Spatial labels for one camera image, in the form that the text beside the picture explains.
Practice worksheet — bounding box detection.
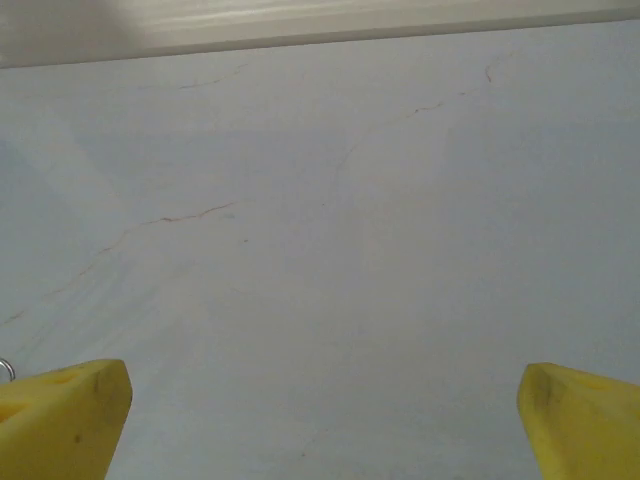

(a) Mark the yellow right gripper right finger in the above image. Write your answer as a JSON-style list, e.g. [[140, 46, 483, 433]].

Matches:
[[517, 363, 640, 480]]

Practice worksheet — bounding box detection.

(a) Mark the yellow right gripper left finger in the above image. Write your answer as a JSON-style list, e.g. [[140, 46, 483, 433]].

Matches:
[[0, 358, 134, 480]]

